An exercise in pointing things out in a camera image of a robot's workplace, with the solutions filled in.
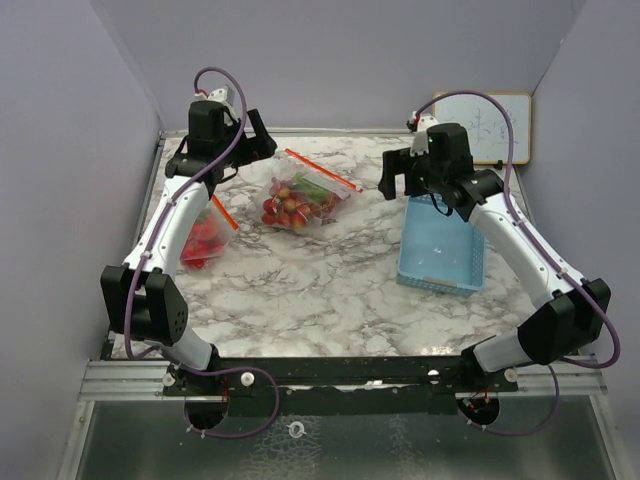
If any blue plastic basket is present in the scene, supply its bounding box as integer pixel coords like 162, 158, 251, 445
396, 195, 486, 297

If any clear bag orange zipper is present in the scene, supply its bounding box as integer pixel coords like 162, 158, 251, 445
180, 195, 239, 270

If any purple grape bunch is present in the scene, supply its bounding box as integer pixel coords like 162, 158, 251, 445
310, 193, 342, 221

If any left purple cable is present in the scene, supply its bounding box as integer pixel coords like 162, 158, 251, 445
122, 66, 284, 441

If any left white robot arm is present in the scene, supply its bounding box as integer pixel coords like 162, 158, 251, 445
100, 99, 277, 395

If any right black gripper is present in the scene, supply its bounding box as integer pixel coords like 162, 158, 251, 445
379, 146, 446, 200

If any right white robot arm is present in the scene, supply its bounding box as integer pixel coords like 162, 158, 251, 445
378, 123, 611, 391

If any green grape bunch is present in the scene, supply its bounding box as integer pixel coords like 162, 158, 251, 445
290, 173, 332, 202

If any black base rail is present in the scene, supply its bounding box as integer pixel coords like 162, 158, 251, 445
163, 355, 517, 417

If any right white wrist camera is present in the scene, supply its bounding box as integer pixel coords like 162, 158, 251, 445
407, 112, 440, 157

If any small framed whiteboard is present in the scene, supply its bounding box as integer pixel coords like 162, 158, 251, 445
431, 93, 532, 166

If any red apple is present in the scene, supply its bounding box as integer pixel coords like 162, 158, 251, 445
180, 219, 226, 269

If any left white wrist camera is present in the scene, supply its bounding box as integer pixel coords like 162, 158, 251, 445
194, 84, 241, 125

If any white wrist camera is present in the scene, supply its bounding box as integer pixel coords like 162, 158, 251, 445
407, 112, 440, 157
194, 84, 241, 125

